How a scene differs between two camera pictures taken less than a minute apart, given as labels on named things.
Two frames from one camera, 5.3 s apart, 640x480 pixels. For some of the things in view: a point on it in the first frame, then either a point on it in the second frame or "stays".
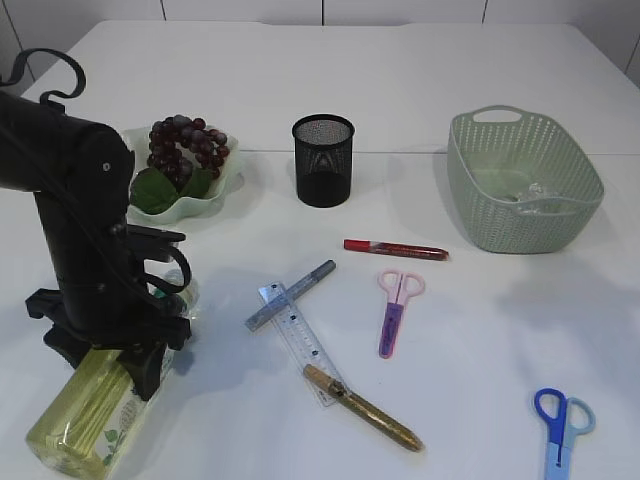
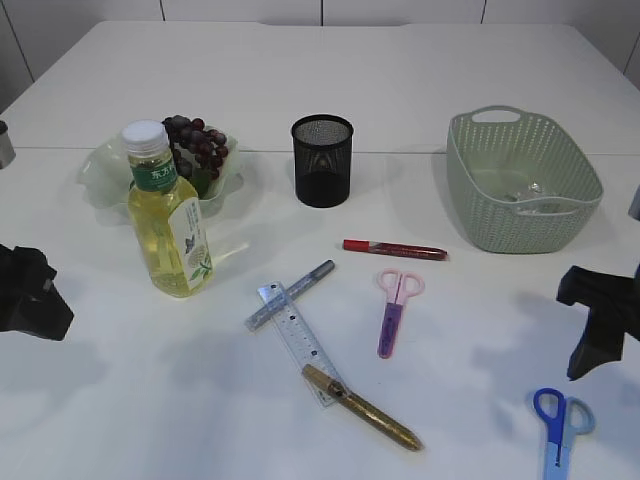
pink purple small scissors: (400, 286) stays
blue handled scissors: (565, 419) stays
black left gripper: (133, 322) → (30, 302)
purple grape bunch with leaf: (184, 157) stays
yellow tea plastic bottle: (99, 409) → (166, 214)
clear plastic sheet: (536, 200) stays
